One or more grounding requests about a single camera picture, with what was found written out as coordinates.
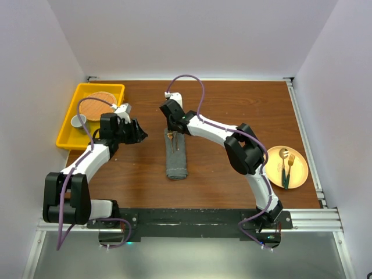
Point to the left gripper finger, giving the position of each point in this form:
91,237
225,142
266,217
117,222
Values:
139,135
136,127

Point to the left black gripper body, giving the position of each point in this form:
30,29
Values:
125,133

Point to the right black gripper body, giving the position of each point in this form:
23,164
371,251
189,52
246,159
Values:
170,125

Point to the rose gold fork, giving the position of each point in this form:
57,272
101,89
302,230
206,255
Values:
170,137

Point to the grey cloth napkin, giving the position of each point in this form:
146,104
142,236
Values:
176,163

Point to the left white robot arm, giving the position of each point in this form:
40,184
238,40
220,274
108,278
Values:
66,193

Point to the orange woven coaster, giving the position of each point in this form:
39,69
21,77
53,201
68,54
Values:
93,109

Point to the grey ceramic cup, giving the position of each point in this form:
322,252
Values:
78,123

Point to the yellow plastic tray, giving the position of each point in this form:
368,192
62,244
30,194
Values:
68,137

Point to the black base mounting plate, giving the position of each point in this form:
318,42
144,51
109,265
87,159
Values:
205,223

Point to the golden round plate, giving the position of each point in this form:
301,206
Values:
286,167

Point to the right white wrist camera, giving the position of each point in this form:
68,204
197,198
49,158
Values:
176,96

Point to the gold fork green handle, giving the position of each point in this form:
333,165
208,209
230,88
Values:
290,164

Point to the aluminium frame rail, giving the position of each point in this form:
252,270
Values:
313,248

